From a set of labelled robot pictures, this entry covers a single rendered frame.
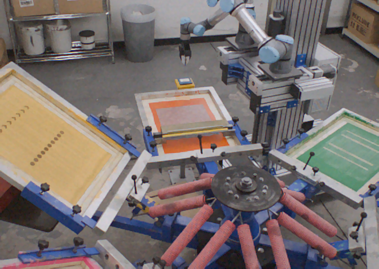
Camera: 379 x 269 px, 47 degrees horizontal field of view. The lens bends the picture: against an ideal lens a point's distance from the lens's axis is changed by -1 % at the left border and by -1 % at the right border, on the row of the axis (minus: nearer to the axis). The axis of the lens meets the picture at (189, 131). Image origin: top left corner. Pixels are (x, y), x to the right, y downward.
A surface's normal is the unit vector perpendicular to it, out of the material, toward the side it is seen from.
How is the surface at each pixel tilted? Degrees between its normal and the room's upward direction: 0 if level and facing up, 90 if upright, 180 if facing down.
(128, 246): 0
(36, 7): 91
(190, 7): 90
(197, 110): 0
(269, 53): 95
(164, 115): 0
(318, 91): 90
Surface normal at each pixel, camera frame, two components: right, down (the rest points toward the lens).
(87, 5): 0.19, 0.56
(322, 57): 0.03, -0.83
